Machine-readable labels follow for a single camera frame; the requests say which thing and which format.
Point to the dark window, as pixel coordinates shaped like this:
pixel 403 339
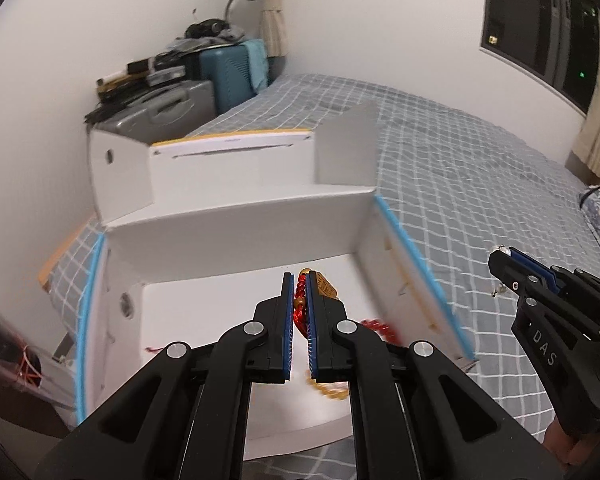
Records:
pixel 556 40

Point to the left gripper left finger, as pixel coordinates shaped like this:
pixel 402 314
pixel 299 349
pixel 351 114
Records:
pixel 184 414

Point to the beige tied curtain corner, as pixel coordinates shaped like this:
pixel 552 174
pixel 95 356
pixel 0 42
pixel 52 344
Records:
pixel 273 28

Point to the grey suitcase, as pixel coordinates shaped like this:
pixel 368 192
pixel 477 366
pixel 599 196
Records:
pixel 164 114

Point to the pile of clothes on suitcase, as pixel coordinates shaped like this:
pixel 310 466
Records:
pixel 208 34

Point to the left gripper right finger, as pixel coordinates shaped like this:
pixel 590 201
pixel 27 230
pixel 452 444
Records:
pixel 415 414

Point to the grey checked bed cover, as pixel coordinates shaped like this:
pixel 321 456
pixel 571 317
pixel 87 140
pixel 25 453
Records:
pixel 462 186

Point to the person right hand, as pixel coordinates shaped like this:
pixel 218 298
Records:
pixel 569 452

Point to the teal suitcase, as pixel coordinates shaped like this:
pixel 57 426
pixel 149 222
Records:
pixel 238 72

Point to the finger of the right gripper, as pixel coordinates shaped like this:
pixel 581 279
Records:
pixel 510 272
pixel 535 268

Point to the white cardboard shoe box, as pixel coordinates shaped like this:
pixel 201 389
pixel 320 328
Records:
pixel 198 231

